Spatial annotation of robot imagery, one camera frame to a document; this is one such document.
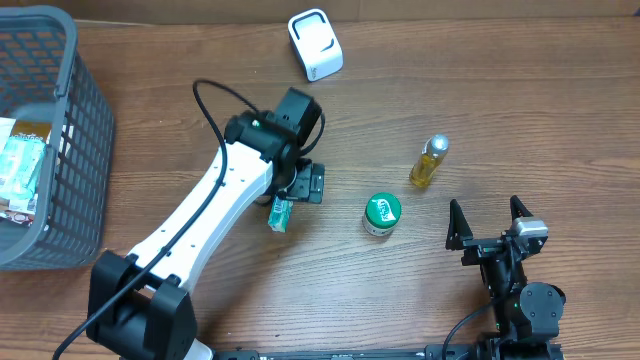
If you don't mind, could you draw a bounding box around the beans packet with barcode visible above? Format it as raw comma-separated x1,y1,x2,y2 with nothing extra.
1,117,52,226

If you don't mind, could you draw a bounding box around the grey plastic shopping basket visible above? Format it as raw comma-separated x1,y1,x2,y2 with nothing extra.
1,5,116,271

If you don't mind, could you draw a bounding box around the green lid white jar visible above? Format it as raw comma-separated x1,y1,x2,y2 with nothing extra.
362,192,402,237

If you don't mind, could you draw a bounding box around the white barcode scanner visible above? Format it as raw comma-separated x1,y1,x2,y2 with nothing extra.
287,8,344,82

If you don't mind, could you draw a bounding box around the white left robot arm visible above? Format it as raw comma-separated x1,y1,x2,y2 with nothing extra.
80,88,326,359

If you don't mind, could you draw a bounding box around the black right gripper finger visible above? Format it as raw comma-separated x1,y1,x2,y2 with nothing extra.
510,195,533,220
445,199,474,251

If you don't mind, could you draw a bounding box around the yellow dish soap bottle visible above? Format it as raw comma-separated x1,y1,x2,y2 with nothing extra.
409,134,449,188

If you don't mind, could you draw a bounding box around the green wet wipes pack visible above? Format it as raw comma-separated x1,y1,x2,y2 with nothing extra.
1,136,46,215

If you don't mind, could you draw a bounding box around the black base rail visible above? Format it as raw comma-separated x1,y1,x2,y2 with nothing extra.
209,341,566,360

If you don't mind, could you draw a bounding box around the Kleenex pocket tissue pack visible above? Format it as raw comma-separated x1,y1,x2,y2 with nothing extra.
268,196,293,233

